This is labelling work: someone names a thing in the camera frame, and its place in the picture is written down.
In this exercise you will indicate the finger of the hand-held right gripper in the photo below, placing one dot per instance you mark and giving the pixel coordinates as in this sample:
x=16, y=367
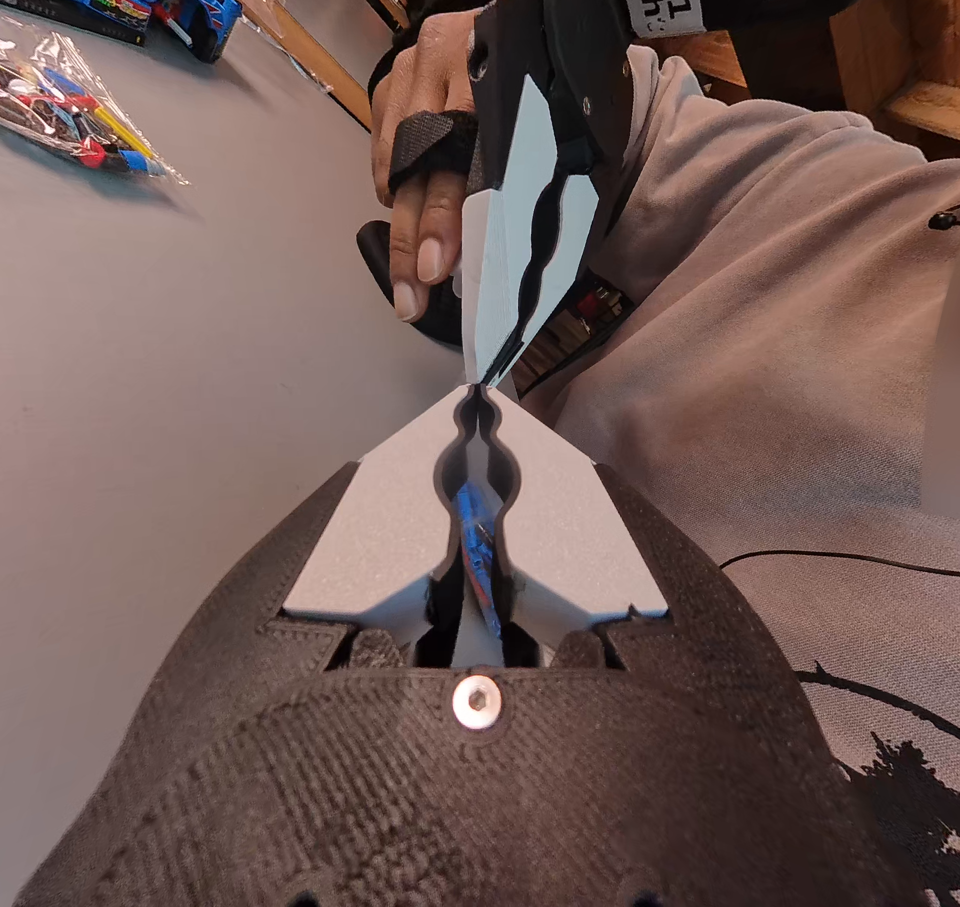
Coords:
x=502, y=247
x=574, y=232

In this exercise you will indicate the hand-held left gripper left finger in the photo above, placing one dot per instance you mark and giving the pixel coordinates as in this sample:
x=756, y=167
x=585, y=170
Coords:
x=375, y=539

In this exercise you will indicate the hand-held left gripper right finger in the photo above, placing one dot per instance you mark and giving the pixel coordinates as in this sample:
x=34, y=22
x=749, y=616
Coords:
x=577, y=539

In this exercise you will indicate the small clear bag of parts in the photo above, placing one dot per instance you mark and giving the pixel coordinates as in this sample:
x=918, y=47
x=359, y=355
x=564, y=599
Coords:
x=67, y=119
x=476, y=539

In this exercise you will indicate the person's right forearm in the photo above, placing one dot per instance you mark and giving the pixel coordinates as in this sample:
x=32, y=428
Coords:
x=750, y=194

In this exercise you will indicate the person's right hand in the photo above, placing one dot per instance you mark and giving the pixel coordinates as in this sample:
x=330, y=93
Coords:
x=427, y=67

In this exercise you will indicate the black padded armrest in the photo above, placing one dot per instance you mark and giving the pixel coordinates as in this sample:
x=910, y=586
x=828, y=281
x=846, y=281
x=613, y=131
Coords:
x=375, y=254

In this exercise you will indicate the person's beige sweatshirt torso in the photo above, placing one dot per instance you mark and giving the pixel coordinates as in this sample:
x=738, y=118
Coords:
x=712, y=472

